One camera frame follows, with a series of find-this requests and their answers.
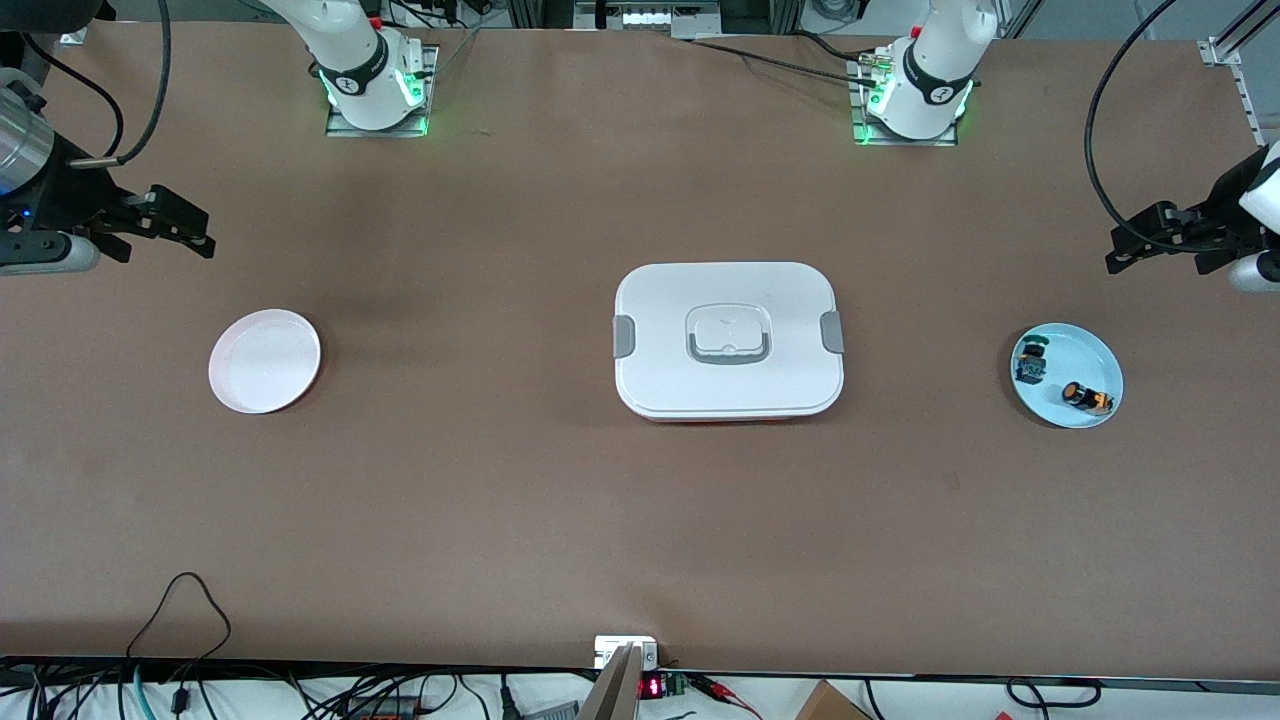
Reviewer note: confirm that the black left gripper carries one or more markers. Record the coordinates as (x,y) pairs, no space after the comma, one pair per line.
(1217,200)

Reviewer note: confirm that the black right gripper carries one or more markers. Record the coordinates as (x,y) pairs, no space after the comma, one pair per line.
(72,196)

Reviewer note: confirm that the orange black switch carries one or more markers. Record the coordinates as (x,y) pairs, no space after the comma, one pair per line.
(1085,396)

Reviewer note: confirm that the light blue round plate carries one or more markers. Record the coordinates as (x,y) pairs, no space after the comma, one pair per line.
(1085,350)

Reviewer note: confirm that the pink round plate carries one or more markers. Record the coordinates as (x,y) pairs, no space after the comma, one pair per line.
(265,362)

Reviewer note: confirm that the white lidded lunch box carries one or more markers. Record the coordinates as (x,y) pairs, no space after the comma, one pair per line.
(728,300)

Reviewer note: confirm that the silver metal device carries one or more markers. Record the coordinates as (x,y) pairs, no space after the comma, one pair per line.
(648,14)

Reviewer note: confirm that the brown cardboard box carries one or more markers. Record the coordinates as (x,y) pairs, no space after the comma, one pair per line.
(830,705)

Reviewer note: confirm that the grey power adapter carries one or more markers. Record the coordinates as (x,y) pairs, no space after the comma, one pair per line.
(550,712)

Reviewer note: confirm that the red clip test leads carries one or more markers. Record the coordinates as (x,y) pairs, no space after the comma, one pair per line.
(725,692)

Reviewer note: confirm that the grey metal bar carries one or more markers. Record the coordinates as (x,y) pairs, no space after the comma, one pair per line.
(612,695)

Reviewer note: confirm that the red digit display module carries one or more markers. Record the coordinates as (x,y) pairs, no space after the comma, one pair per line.
(652,687)

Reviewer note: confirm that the perforated metal rail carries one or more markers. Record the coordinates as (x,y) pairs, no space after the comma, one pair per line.
(1248,105)

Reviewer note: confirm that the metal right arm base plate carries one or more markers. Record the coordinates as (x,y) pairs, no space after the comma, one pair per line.
(335,128)

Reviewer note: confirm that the green black switch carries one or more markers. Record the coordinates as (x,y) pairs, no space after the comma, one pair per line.
(1031,362)

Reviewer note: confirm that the silver corner bracket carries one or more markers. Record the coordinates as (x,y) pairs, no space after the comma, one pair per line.
(1222,52)

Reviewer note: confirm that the small silver bracket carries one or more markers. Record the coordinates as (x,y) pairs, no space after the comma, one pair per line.
(72,38)

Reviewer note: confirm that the aluminium frame profile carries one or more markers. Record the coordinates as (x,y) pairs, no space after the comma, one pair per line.
(1250,22)

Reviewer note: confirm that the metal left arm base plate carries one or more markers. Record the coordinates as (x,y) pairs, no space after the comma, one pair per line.
(862,138)

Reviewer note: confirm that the white metal mount block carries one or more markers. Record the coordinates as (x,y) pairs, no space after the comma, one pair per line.
(612,648)

